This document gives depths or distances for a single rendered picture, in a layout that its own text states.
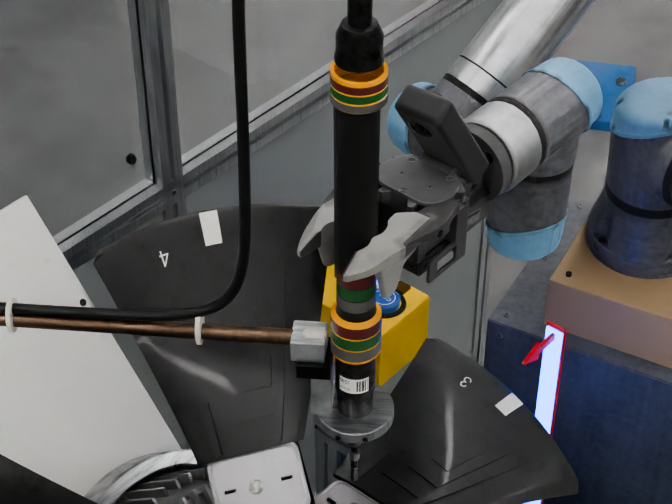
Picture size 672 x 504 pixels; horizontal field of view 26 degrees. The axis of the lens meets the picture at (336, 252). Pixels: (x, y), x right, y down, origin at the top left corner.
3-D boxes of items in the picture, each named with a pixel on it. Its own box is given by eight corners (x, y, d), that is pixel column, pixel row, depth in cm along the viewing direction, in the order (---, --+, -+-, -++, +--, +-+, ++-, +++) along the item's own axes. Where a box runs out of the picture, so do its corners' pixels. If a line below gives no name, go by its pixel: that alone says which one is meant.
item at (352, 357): (328, 361, 124) (328, 351, 123) (332, 326, 127) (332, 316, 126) (379, 365, 123) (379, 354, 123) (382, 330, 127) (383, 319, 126)
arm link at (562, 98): (603, 143, 139) (615, 67, 133) (537, 196, 132) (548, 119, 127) (534, 112, 143) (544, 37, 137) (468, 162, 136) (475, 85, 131)
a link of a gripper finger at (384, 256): (375, 335, 116) (428, 270, 122) (376, 278, 112) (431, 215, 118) (341, 321, 117) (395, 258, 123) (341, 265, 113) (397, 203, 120)
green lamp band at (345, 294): (334, 301, 120) (334, 290, 119) (338, 274, 122) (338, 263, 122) (375, 303, 120) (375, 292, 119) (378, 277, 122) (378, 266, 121)
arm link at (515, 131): (545, 119, 127) (470, 86, 131) (515, 142, 124) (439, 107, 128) (537, 188, 132) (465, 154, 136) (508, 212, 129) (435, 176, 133)
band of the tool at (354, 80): (327, 116, 108) (327, 83, 106) (333, 84, 111) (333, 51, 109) (385, 119, 107) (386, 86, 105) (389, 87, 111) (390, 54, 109)
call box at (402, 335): (284, 340, 190) (282, 279, 184) (333, 302, 196) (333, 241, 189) (379, 397, 182) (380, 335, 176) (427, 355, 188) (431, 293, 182)
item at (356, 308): (334, 313, 121) (334, 302, 120) (338, 286, 123) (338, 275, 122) (374, 315, 120) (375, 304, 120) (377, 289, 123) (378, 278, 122)
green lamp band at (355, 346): (328, 350, 123) (328, 339, 122) (332, 315, 126) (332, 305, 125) (379, 353, 122) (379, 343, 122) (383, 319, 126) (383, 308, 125)
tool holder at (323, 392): (289, 440, 128) (287, 359, 122) (298, 383, 134) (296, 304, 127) (391, 447, 128) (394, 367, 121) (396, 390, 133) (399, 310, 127)
